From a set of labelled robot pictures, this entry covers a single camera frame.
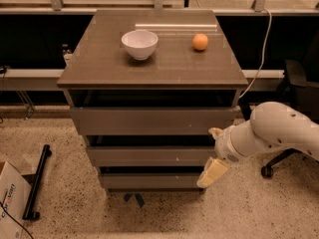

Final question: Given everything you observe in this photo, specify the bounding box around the grey top drawer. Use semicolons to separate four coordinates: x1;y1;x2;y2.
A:
70;107;239;135

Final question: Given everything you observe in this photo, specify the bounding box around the white bowl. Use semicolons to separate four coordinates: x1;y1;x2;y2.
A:
122;30;159;61

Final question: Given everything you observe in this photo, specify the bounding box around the cardboard box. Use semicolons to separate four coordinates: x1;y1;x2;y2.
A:
0;161;31;239

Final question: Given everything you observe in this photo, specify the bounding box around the grey drawer cabinet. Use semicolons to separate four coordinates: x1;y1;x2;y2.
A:
58;10;247;178

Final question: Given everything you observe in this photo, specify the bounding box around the grey drawer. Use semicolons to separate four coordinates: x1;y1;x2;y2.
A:
99;173;199;189
87;146;215;167
70;107;239;135

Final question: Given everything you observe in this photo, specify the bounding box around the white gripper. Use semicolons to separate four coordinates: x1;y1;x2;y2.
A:
196;125;246;188

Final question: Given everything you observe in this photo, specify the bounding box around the white cable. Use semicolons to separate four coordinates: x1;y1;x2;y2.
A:
238;9;273;100

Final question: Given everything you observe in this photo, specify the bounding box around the black metal bar stand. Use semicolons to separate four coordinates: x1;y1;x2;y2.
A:
22;144;52;220

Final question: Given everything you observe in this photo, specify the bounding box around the black cable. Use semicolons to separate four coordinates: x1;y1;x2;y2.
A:
0;201;35;239

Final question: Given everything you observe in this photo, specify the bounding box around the black office chair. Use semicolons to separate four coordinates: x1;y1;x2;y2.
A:
238;30;319;179

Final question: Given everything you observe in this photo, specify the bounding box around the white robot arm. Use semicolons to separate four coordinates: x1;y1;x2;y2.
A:
196;102;319;188

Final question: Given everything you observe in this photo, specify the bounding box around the orange fruit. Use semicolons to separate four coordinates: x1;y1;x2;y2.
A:
192;34;208;51

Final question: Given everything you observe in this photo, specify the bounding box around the blue tape cross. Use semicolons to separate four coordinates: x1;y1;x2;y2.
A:
124;193;145;208

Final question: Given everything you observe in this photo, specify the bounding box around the grey bottom drawer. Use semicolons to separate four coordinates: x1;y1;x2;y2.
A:
99;173;199;189

